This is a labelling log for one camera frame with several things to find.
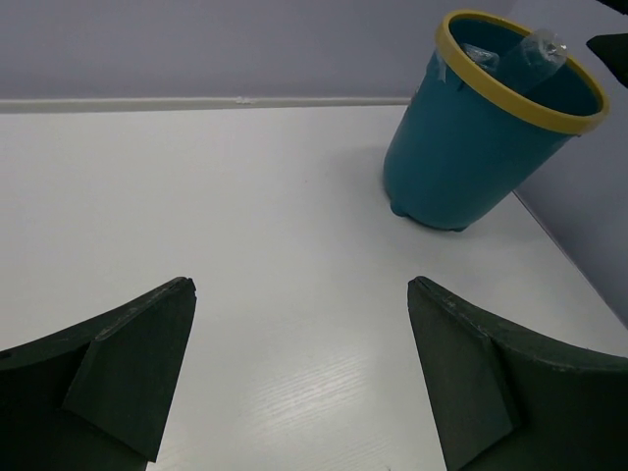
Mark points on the green label plastic bottle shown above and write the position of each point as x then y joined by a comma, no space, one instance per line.
484,59

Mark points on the blue bin yellow rim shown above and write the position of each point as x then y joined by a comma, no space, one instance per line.
467,139

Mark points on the clear slim plastic bottle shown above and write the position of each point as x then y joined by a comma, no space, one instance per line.
537,58

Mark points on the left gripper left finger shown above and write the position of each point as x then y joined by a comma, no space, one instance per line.
97,395

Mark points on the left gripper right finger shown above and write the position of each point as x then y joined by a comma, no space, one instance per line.
507,398

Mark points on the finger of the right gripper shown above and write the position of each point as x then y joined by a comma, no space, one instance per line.
612,50

